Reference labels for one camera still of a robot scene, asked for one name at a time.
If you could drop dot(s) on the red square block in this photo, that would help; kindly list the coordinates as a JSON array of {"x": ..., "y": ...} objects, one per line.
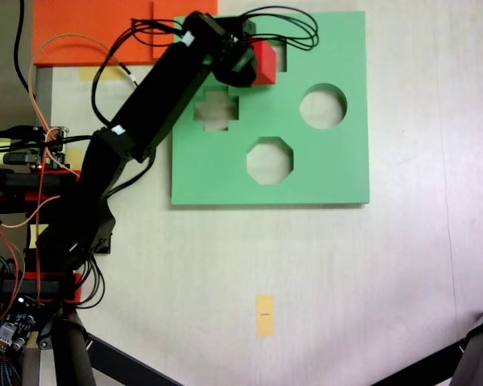
[{"x": 265, "y": 60}]

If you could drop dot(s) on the round black tripod leg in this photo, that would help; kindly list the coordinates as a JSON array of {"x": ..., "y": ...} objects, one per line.
[{"x": 72, "y": 354}]

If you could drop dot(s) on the black circuit board with capacitors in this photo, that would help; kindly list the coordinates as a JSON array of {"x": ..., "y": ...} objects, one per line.
[{"x": 14, "y": 325}]

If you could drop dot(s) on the small yellow tape square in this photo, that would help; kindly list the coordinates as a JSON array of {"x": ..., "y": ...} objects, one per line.
[{"x": 75, "y": 157}]

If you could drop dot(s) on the flat black tripod strut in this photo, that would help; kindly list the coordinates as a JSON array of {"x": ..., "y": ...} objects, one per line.
[
  {"x": 125, "y": 362},
  {"x": 426, "y": 368}
]

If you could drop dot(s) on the yellow tape marker with line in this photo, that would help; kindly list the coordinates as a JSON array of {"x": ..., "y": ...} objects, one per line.
[{"x": 265, "y": 321}]

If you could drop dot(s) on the large orange foam block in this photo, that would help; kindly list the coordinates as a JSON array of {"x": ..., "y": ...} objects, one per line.
[{"x": 84, "y": 20}]

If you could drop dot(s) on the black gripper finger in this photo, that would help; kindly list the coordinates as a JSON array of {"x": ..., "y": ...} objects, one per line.
[{"x": 239, "y": 77}]

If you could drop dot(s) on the yellow sticky note piece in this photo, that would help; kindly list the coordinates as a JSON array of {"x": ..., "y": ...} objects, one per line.
[{"x": 38, "y": 235}]

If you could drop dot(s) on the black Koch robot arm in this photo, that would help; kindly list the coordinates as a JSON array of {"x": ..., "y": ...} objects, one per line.
[{"x": 157, "y": 96}]

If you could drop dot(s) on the long yellow tape strip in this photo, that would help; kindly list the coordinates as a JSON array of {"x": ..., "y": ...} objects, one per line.
[{"x": 112, "y": 73}]

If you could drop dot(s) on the circuit board with green terminal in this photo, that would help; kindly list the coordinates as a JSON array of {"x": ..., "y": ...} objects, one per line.
[{"x": 60, "y": 140}]

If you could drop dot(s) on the red and black table clamp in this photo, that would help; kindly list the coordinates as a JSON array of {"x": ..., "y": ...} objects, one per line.
[
  {"x": 24, "y": 183},
  {"x": 77, "y": 295}
]

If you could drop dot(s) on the green shape sorting board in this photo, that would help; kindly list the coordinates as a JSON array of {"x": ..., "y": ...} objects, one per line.
[{"x": 326, "y": 169}]

